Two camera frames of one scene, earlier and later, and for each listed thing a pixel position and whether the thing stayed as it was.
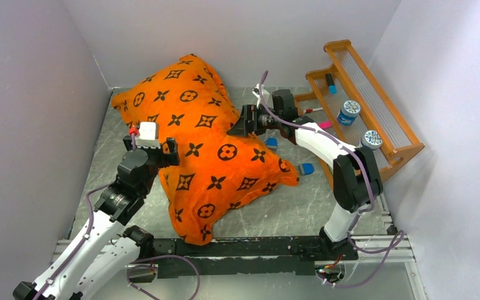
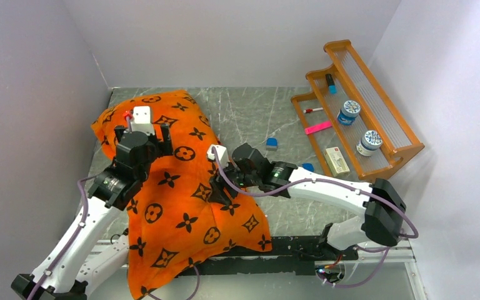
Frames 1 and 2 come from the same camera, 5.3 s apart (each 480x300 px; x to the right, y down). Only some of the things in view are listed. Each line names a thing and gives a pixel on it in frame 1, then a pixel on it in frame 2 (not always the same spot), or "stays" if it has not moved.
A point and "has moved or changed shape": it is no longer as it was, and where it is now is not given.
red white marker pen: (308, 110) stays
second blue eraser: (272, 142) stays
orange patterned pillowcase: (190, 102) has moved or changed shape
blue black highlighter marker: (332, 88) stays
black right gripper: (249, 113) → (217, 194)
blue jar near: (348, 112) stays
